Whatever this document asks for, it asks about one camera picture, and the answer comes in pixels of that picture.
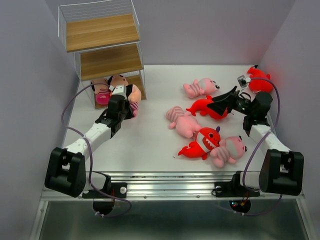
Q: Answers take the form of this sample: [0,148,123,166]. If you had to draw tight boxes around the red plush far corner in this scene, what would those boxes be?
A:
[247,66,274,94]

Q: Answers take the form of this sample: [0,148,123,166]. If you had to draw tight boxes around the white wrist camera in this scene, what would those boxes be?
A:
[109,84,127,97]
[237,75,251,88]

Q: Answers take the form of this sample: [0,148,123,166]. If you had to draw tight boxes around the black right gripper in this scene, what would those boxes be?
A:
[206,85,255,116]

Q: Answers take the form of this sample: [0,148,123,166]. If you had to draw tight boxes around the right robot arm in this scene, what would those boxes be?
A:
[207,87,304,196]

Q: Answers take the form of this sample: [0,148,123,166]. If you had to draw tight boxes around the boy doll orange pants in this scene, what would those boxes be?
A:
[107,74,129,88]

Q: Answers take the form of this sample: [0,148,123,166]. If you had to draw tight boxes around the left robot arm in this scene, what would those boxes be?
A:
[44,94,133,197]

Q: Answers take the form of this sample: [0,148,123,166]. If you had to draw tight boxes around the red shark plush open mouth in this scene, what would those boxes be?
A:
[177,126,221,160]

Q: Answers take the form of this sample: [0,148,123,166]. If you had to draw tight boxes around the boy doll magenta pants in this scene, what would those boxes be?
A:
[91,78,111,106]

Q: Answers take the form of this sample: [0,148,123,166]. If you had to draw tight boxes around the red whale plush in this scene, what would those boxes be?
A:
[185,95,228,121]

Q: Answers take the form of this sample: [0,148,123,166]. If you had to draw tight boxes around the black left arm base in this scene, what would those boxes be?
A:
[81,171,133,218]

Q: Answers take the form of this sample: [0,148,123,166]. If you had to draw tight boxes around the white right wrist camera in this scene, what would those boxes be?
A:
[237,75,251,88]

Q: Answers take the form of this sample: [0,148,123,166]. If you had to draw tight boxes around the white wire wooden shelf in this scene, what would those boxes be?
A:
[58,0,146,99]

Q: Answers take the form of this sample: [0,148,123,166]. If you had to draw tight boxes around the large pink striped pig plush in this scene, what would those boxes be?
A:
[165,106,202,138]

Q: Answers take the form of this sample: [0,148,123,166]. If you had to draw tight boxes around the pink pig plush bottom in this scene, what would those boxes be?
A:
[210,135,248,168]

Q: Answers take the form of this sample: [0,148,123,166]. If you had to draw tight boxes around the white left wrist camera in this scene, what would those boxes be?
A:
[109,84,127,97]

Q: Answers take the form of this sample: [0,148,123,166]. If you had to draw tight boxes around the pink pig plush top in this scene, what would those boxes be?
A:
[183,78,220,99]

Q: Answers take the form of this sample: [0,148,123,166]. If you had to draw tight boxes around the boy doll magenta striped shirt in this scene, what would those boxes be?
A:
[126,84,142,118]

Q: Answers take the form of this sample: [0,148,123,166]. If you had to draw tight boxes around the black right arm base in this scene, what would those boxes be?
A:
[211,170,261,215]

